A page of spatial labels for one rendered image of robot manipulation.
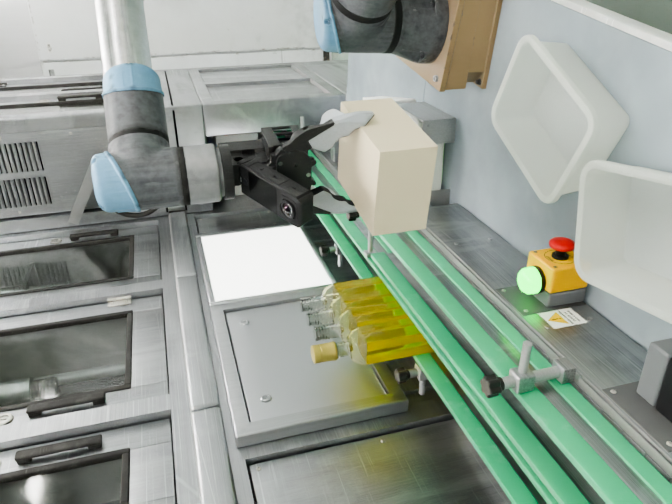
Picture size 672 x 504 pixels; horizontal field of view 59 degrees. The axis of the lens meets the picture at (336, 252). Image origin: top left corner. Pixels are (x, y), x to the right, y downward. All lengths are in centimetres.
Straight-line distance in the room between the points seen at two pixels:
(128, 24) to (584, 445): 88
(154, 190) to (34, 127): 133
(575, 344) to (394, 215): 34
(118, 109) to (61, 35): 399
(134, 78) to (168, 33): 394
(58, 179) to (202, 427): 118
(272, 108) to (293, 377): 107
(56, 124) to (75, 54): 277
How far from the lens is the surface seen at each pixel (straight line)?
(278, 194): 72
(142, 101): 80
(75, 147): 208
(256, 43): 483
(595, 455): 79
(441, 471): 113
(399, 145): 73
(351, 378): 125
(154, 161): 76
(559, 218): 106
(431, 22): 117
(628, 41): 94
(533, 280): 98
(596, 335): 96
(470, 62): 121
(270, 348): 134
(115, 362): 146
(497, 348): 92
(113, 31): 103
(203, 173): 75
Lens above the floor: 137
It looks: 15 degrees down
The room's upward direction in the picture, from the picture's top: 98 degrees counter-clockwise
